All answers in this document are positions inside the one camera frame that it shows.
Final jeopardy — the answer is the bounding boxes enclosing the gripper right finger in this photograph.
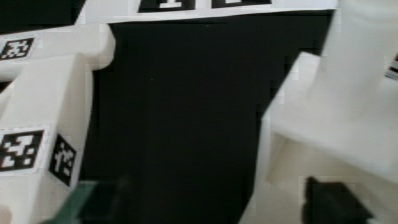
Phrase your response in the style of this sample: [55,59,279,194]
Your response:
[302,177,373,224]

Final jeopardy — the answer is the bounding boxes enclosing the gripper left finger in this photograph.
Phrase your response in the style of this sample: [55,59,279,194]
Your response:
[41,179,132,224]

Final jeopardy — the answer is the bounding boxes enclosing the white chair leg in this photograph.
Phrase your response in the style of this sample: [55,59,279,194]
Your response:
[315,0,398,114]

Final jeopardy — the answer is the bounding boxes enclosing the white chair back frame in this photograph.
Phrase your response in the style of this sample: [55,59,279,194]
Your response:
[0,24,116,224]

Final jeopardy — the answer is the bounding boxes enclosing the white marker base plate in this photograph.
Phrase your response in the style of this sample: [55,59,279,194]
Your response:
[76,0,339,24]

